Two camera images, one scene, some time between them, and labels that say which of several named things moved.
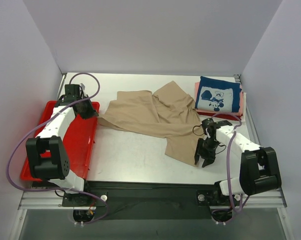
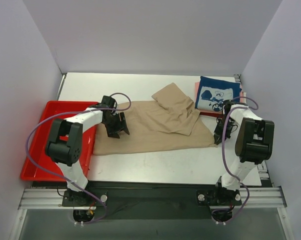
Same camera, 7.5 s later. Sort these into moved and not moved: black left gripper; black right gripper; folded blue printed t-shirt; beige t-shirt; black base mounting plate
Moved: black right gripper; beige t-shirt; black left gripper
Not moved: folded blue printed t-shirt; black base mounting plate
